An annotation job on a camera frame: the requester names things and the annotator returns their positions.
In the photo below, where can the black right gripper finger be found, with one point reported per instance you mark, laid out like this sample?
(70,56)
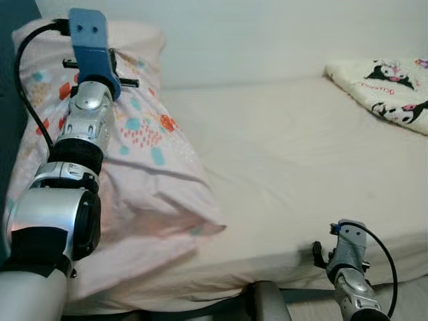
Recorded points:
(318,251)

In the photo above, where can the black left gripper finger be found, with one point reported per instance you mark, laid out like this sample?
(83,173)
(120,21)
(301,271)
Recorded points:
(129,83)
(70,63)

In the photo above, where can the pink patterned pillow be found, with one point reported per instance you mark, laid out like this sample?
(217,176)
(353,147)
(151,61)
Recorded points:
(154,174)

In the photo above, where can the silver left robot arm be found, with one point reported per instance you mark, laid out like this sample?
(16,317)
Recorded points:
(47,214)

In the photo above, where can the white mattress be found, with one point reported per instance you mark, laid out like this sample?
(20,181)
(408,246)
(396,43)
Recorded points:
(287,154)

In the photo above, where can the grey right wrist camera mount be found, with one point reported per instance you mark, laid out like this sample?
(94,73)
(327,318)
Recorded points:
(349,247)

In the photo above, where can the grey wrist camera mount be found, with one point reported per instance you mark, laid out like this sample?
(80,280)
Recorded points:
(349,247)
(90,47)

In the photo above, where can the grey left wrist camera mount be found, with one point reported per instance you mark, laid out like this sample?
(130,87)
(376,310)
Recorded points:
(90,47)

